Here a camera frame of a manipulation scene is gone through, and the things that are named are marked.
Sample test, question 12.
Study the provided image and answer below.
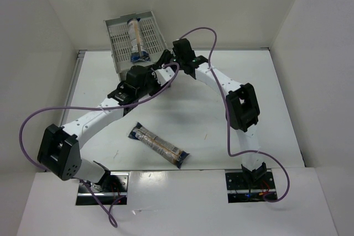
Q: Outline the blue orange spaghetti bag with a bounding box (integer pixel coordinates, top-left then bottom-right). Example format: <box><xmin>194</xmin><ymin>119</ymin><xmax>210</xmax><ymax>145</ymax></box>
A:
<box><xmin>127</xmin><ymin>18</ymin><xmax>150</xmax><ymax>63</ymax></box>

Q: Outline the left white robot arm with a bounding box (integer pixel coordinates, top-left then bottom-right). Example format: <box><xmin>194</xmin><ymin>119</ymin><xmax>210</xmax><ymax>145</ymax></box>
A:
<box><xmin>37</xmin><ymin>66</ymin><xmax>174</xmax><ymax>186</ymax></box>

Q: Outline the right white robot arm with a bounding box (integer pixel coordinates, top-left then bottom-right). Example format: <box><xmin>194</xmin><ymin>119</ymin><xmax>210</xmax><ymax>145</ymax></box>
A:
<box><xmin>154</xmin><ymin>38</ymin><xmax>266</xmax><ymax>189</ymax></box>

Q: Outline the grey stacked tray shelf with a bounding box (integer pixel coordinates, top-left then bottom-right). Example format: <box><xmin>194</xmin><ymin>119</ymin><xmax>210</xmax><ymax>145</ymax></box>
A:
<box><xmin>105</xmin><ymin>11</ymin><xmax>168</xmax><ymax>81</ymax></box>

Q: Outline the blue silver spaghetti bag front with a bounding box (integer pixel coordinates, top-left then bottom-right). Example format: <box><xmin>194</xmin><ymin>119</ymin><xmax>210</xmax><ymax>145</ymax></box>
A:
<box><xmin>128</xmin><ymin>123</ymin><xmax>190</xmax><ymax>169</ymax></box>

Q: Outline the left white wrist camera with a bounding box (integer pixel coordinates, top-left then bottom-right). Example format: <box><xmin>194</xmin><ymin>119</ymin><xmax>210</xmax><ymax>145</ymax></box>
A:
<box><xmin>154</xmin><ymin>67</ymin><xmax>175</xmax><ymax>86</ymax></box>

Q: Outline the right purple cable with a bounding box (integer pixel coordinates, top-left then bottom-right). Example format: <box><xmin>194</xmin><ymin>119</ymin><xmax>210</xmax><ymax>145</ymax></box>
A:
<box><xmin>179</xmin><ymin>27</ymin><xmax>291</xmax><ymax>203</ymax></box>

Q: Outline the purple cable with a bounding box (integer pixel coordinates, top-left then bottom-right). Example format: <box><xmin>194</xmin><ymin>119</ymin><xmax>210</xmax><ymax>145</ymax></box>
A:
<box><xmin>19</xmin><ymin>63</ymin><xmax>180</xmax><ymax>228</ymax></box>
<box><xmin>179</xmin><ymin>27</ymin><xmax>291</xmax><ymax>203</ymax></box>

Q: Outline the aluminium frame rail left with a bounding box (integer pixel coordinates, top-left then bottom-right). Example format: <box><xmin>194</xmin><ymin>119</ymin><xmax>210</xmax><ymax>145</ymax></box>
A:
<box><xmin>62</xmin><ymin>50</ymin><xmax>86</xmax><ymax>126</ymax></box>

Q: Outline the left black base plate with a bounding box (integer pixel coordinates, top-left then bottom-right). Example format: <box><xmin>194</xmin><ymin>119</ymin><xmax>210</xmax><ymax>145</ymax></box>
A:
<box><xmin>76</xmin><ymin>172</ymin><xmax>129</xmax><ymax>206</ymax></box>

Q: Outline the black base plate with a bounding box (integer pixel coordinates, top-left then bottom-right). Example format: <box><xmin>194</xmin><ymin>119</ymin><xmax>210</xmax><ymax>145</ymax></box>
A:
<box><xmin>76</xmin><ymin>172</ymin><xmax>129</xmax><ymax>206</ymax></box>
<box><xmin>225</xmin><ymin>170</ymin><xmax>278</xmax><ymax>203</ymax></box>

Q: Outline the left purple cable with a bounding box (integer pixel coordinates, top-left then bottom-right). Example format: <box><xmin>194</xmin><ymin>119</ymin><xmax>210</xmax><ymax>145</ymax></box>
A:
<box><xmin>19</xmin><ymin>63</ymin><xmax>180</xmax><ymax>228</ymax></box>

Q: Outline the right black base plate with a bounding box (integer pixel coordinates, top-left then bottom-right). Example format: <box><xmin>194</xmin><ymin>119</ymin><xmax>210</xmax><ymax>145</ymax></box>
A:
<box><xmin>225</xmin><ymin>170</ymin><xmax>278</xmax><ymax>203</ymax></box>

